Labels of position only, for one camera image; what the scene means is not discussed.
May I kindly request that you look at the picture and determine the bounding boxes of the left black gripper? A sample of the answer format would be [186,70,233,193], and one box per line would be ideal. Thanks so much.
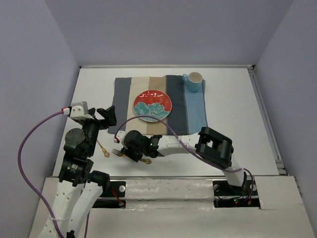
[78,105,116,155]

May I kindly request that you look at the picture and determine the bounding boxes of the gold fork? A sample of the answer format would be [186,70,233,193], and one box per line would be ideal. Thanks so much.
[112,149,152,165]

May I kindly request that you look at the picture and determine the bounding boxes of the gold spoon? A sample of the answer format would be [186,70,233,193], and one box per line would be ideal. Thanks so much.
[97,140,109,158]

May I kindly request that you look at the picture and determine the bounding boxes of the red and teal plate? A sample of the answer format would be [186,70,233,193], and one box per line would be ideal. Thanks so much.
[133,90,172,122]

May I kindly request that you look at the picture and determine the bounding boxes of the striped cloth placemat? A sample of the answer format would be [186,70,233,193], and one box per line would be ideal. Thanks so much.
[108,75,208,135]

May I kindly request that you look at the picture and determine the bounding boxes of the light blue mug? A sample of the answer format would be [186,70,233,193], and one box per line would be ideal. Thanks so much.
[182,72,203,93]

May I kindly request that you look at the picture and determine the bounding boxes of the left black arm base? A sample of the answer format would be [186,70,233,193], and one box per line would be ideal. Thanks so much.
[92,180,126,209]

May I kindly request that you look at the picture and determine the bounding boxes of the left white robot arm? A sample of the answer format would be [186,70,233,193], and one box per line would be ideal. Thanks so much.
[39,102,117,238]

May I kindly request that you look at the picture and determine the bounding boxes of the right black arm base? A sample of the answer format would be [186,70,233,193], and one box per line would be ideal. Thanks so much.
[213,180,260,208]

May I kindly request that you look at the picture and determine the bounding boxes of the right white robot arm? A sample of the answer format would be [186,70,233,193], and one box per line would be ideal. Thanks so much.
[115,127,247,194]

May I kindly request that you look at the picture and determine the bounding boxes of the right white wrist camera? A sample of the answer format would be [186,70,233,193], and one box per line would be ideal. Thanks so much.
[113,130,127,145]

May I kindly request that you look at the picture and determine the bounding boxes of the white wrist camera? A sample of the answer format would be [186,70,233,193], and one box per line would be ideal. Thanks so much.
[61,101,92,120]
[113,130,127,145]

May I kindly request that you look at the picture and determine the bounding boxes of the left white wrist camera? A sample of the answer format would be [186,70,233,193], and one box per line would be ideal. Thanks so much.
[61,101,92,120]

